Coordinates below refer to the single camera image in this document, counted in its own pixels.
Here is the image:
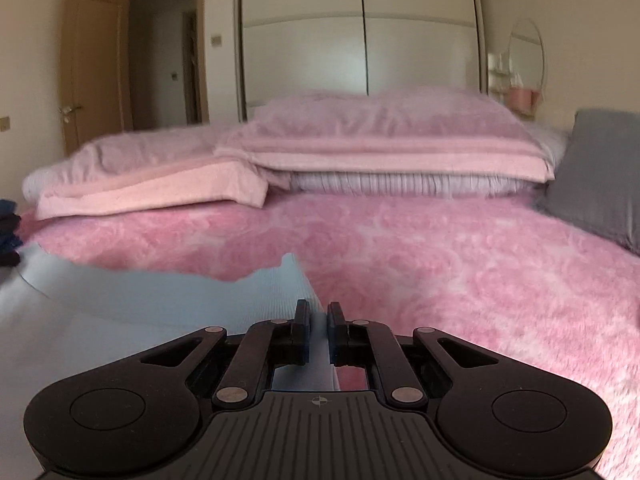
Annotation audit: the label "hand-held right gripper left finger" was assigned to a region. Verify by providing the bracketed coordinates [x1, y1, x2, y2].
[137, 299, 313, 408]

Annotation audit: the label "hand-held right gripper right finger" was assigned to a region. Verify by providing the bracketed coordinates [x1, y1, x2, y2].
[326, 301, 501, 406]

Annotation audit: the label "light blue sweatshirt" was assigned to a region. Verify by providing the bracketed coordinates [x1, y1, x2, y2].
[0, 251, 342, 471]

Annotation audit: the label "pink floral bedspread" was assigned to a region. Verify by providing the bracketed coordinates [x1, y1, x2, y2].
[15, 192, 640, 466]

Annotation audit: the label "pleated lilac pillow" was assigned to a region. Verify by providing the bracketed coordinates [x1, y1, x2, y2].
[290, 127, 571, 198]
[22, 162, 81, 201]

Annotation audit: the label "pink fleece pillow towel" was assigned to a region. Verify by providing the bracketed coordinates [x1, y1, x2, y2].
[36, 125, 271, 220]
[214, 89, 556, 183]

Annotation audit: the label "white wardrobe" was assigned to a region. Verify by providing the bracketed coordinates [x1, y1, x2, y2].
[234, 0, 488, 123]

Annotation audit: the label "pink container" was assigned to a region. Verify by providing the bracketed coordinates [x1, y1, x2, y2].
[509, 86, 541, 111]

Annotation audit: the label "grey-blue cushion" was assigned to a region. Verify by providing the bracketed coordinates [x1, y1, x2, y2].
[535, 109, 640, 253]

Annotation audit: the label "black folded pants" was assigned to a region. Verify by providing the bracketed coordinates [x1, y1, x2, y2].
[0, 212, 23, 251]

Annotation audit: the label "oval mirror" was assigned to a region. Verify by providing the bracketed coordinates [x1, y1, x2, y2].
[507, 19, 547, 91]

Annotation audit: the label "wooden door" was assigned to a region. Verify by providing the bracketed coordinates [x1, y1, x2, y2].
[59, 0, 133, 158]

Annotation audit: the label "wooden door frame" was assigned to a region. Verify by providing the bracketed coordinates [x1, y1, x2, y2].
[122, 0, 211, 131]

